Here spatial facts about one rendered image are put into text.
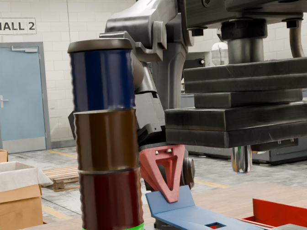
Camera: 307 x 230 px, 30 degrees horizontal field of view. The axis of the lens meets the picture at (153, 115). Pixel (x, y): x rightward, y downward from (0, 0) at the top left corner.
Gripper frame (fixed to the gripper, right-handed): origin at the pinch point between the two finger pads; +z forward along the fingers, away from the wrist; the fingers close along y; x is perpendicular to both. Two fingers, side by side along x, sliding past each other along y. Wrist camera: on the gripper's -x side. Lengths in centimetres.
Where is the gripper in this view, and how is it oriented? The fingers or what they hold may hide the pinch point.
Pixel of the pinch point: (170, 196)
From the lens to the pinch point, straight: 78.5
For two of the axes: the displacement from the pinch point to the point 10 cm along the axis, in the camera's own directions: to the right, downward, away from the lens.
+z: 3.0, 9.0, -3.0
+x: 8.4, -1.0, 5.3
